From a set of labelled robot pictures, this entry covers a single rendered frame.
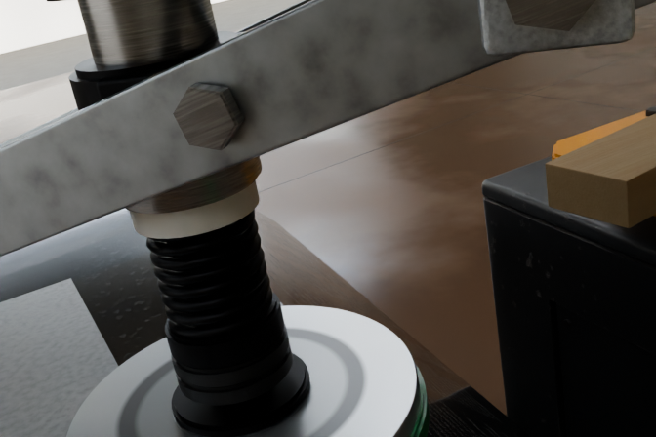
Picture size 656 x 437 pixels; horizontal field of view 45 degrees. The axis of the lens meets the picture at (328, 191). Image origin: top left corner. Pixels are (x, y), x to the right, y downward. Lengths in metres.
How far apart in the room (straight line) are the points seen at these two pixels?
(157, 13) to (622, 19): 0.21
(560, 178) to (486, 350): 1.26
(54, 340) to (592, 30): 0.52
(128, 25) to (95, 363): 0.32
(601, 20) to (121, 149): 0.21
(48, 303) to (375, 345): 0.35
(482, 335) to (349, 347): 1.63
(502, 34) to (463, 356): 1.80
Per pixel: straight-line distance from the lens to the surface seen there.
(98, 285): 0.77
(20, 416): 0.61
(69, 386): 0.62
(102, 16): 0.39
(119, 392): 0.54
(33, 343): 0.70
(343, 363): 0.50
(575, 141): 1.06
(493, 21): 0.28
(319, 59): 0.32
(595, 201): 0.82
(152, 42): 0.39
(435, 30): 0.31
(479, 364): 2.02
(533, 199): 1.00
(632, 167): 0.83
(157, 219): 0.41
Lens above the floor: 1.12
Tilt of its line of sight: 20 degrees down
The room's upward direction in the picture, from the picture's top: 10 degrees counter-clockwise
